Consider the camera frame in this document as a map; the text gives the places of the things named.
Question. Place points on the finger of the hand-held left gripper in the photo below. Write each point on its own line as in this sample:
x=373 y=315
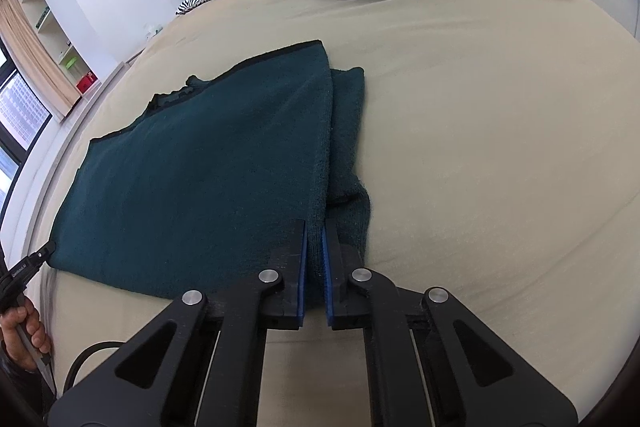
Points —
x=44 y=253

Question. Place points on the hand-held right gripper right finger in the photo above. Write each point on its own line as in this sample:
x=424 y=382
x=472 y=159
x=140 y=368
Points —
x=327 y=277

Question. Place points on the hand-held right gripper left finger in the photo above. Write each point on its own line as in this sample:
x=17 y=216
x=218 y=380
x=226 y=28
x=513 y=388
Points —
x=302 y=277

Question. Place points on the dark green sweater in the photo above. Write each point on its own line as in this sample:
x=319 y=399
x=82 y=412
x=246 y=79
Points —
x=200 y=167

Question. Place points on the person's left hand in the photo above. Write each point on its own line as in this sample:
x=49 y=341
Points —
x=22 y=332

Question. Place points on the black framed window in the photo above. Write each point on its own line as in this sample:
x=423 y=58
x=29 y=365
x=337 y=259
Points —
x=20 y=107

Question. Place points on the white window seat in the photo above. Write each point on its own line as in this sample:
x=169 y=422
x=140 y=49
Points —
x=87 y=107

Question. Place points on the red box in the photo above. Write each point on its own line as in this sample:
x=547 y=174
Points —
x=86 y=83

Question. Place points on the bed with beige sheet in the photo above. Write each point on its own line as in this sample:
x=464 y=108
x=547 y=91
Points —
x=475 y=157

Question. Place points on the green plastic item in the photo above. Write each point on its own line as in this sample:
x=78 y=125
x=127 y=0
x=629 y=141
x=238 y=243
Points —
x=70 y=63

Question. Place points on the beige curtain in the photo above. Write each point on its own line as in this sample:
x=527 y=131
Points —
x=35 y=57

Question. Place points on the white nightstand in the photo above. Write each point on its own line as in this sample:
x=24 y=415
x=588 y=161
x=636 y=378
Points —
x=132 y=57

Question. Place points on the white built-in shelf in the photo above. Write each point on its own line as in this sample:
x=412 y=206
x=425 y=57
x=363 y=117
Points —
x=55 y=32

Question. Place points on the green books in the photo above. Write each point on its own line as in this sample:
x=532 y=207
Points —
x=43 y=17

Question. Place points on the small white item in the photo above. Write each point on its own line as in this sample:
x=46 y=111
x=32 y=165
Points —
x=150 y=30

